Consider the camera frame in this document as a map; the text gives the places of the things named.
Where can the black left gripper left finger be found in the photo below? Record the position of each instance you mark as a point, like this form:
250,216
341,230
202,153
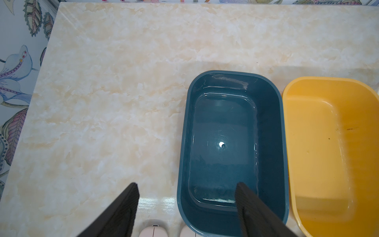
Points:
118,218

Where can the pink mouse middle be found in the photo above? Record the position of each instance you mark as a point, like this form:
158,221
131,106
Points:
187,232

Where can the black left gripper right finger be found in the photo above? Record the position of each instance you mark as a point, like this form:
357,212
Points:
256,219

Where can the yellow storage box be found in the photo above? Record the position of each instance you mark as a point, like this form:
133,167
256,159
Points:
332,136

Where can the dark teal storage box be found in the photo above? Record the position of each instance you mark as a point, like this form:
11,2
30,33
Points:
233,132

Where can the pink mouse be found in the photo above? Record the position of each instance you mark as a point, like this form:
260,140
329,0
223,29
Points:
187,232
153,231

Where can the pink mouse far left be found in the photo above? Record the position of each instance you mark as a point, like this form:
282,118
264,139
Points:
153,231

